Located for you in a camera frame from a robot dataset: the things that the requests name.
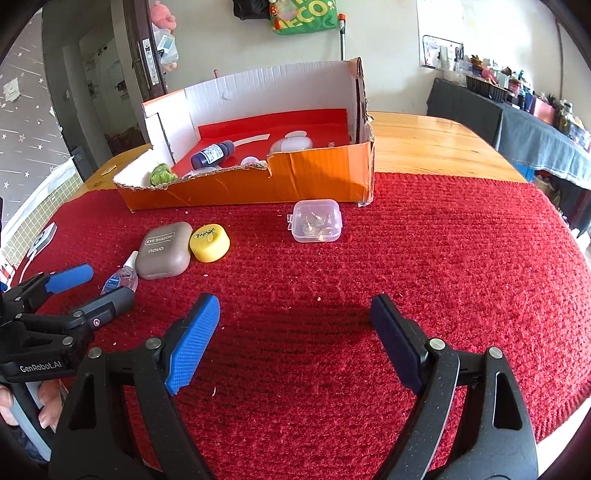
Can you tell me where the yellow bottle cap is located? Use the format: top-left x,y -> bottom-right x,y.
189,224 -> 230,263

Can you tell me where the pink oval case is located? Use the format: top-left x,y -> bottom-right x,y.
270,130 -> 314,155

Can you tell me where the clear petri dish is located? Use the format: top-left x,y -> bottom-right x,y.
240,156 -> 267,168

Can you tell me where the clear eye drop bottle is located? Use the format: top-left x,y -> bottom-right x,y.
101,251 -> 138,294

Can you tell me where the orange tipped pole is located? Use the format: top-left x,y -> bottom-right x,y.
338,13 -> 346,61

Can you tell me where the green tote bag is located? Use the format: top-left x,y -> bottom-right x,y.
270,0 -> 346,35

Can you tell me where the red knitted mat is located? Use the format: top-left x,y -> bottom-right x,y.
20,174 -> 590,479

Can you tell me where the small white device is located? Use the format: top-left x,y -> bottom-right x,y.
26,222 -> 57,259

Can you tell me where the person's left hand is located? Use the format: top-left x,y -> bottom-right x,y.
0,378 -> 68,433

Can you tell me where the small clear plastic box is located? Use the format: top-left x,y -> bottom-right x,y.
287,199 -> 342,243

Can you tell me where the wall mirror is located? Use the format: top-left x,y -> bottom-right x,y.
416,0 -> 465,72

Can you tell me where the green knitted toy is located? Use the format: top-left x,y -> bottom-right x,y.
149,163 -> 178,187

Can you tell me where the taupe eyeshadow case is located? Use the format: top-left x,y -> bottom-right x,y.
135,221 -> 192,280

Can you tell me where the black backpack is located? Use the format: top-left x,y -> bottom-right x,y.
232,0 -> 270,21

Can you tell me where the orange cardboard box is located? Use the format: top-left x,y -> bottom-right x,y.
113,58 -> 375,211

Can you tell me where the dark wooden door frame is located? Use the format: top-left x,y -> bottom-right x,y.
120,0 -> 168,144

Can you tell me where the dark blue bottle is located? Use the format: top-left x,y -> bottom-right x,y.
190,140 -> 235,170

